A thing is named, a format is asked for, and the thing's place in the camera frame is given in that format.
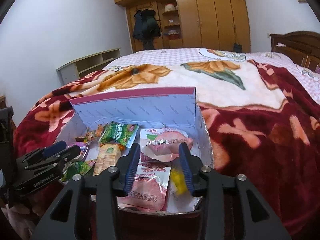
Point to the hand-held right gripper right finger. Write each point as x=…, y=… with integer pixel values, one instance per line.
x=186, y=170

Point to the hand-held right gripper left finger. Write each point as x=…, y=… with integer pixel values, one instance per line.
x=132, y=167

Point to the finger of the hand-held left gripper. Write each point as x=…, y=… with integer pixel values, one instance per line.
x=72, y=152
x=53, y=148

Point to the bright yellow candy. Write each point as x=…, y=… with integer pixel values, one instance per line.
x=178, y=180

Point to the green snack packet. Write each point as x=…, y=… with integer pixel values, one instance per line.
x=77, y=168
x=118, y=133

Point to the pink jelly pouch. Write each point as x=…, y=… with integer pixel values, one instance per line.
x=147, y=187
x=162, y=145

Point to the pile of small candies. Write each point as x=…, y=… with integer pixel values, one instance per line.
x=91, y=135

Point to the orange cracker packet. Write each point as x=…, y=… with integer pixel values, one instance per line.
x=107, y=157

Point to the pink cardboard box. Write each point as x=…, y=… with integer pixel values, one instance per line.
x=137, y=107

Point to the wooden side cabinet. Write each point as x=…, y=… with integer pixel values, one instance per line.
x=2, y=101

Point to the red floral blanket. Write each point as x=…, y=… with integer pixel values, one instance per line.
x=262, y=135

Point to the grey low shelf unit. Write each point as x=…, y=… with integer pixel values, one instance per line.
x=82, y=66

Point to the pink checked bed sheet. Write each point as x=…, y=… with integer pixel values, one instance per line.
x=175, y=56

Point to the small black object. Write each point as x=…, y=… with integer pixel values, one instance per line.
x=237, y=47

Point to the red storage box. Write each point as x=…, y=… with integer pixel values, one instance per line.
x=174, y=36

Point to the dark green hanging jacket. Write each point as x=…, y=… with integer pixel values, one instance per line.
x=151, y=27

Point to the dark blue hanging jacket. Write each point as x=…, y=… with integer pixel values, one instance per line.
x=138, y=26

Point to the wooden wardrobe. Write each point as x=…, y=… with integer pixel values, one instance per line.
x=212, y=17

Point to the small pink scrap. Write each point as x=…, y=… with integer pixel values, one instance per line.
x=280, y=45

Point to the white round box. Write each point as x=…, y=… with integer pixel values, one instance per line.
x=170, y=8

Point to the purple cloth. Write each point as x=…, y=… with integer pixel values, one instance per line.
x=318, y=69

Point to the wooden headboard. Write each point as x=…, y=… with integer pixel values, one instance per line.
x=295, y=42

